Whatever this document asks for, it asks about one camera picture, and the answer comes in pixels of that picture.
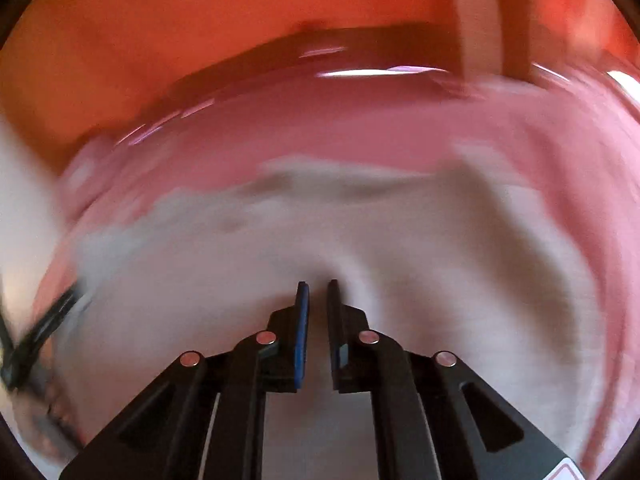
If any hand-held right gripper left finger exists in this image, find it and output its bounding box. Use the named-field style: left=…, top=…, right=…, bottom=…
left=59, top=281, right=311, bottom=480

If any pink sweater with black hearts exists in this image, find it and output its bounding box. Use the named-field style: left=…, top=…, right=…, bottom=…
left=35, top=155, right=637, bottom=480

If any pink fleece blanket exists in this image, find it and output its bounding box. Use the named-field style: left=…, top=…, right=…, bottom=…
left=35, top=65, right=640, bottom=416

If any orange curtain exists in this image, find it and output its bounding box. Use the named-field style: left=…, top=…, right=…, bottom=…
left=0, top=0, right=640, bottom=171

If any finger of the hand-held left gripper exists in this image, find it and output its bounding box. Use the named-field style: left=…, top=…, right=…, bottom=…
left=0, top=280, right=87, bottom=392

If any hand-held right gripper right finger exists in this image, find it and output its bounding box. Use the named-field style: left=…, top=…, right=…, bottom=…
left=326, top=280, right=588, bottom=480

